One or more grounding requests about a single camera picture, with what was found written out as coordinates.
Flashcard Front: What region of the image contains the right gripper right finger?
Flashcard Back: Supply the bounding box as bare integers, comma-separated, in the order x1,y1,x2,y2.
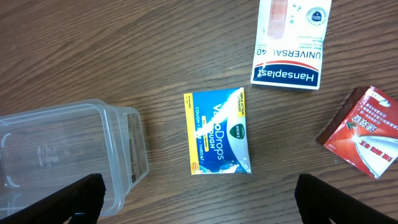
294,174,397,224

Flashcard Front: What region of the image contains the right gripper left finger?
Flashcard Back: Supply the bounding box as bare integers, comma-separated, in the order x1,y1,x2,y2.
1,174,106,224

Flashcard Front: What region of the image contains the red medicine box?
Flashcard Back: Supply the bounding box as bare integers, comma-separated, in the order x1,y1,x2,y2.
316,86,397,179

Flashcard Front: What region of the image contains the blue VapoDrops lozenge box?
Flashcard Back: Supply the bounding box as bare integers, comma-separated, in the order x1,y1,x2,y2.
183,87,252,175

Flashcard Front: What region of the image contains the white Hansaplast plaster box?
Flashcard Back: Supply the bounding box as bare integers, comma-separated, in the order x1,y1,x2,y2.
251,0,332,90

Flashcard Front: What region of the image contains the clear plastic container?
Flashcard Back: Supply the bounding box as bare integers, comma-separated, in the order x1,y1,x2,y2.
1,100,149,218

